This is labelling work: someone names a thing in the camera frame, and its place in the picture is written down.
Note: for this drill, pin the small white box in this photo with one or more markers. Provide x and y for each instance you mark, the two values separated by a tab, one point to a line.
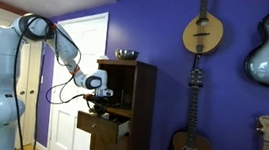
105	115

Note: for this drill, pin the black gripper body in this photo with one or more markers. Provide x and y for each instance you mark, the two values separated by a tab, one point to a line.
99	100

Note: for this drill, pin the metal bowl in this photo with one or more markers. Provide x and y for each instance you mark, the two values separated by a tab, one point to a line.
127	54

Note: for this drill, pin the brown acoustic guitar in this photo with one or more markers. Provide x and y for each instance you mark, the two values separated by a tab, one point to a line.
191	138

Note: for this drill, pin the white closet door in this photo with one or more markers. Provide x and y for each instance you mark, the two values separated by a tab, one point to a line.
29	90

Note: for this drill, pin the brown wooden cabinet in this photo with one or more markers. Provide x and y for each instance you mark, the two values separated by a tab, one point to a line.
137	112

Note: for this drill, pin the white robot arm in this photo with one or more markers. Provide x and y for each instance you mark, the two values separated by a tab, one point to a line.
0	71

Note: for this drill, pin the white panel door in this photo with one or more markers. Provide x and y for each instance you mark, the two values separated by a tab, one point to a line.
72	128

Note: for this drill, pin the wooden cabinet drawer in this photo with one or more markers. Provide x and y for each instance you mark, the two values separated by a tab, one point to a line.
102	127

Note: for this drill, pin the tan mandolin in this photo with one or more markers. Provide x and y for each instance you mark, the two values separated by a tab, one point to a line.
203	30

